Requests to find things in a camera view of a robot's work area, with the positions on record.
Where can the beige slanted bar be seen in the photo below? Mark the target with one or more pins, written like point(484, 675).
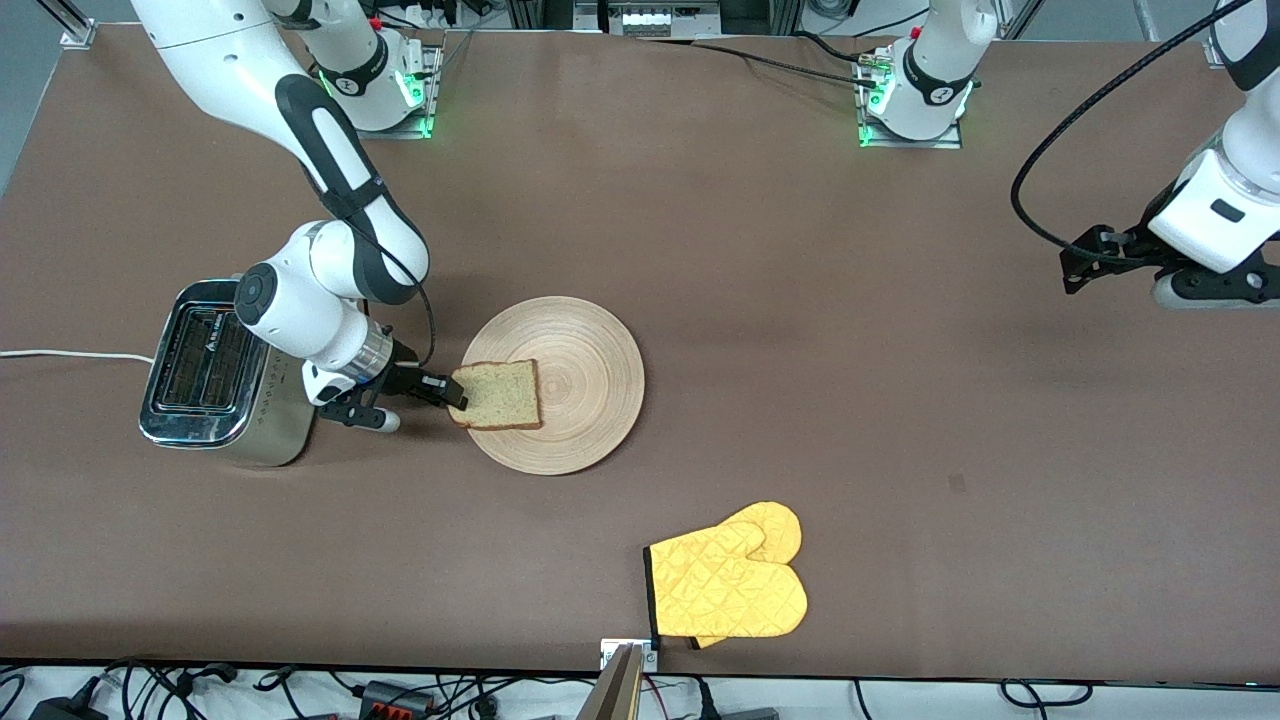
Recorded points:
point(620, 690)

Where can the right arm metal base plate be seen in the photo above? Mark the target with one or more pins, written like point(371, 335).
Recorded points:
point(385, 133)

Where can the black power adapter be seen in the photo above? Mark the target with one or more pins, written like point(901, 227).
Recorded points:
point(65, 711)

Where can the yellow quilted oven mitt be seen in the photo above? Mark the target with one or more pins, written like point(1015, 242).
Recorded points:
point(730, 585)
point(708, 641)

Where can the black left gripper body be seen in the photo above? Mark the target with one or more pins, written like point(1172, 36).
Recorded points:
point(1128, 247)

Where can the round light wooden plate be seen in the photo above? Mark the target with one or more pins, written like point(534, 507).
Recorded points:
point(585, 390)

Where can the slice of brown-crust bread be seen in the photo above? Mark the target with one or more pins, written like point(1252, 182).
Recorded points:
point(505, 395)

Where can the aluminium frame profile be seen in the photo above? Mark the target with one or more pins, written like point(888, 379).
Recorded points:
point(70, 25)

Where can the small metal table bracket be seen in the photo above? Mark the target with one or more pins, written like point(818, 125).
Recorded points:
point(650, 655)

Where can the white power strip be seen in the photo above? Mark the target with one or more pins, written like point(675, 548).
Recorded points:
point(428, 14)

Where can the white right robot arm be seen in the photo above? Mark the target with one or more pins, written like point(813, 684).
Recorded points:
point(330, 150)

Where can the silver two-slot toaster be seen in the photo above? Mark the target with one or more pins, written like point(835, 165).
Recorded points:
point(200, 380)

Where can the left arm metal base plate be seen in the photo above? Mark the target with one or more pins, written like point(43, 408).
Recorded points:
point(915, 143)

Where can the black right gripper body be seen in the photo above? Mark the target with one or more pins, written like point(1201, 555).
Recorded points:
point(405, 379)

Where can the black connector block red parts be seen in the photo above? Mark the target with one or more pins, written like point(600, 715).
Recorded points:
point(395, 700)

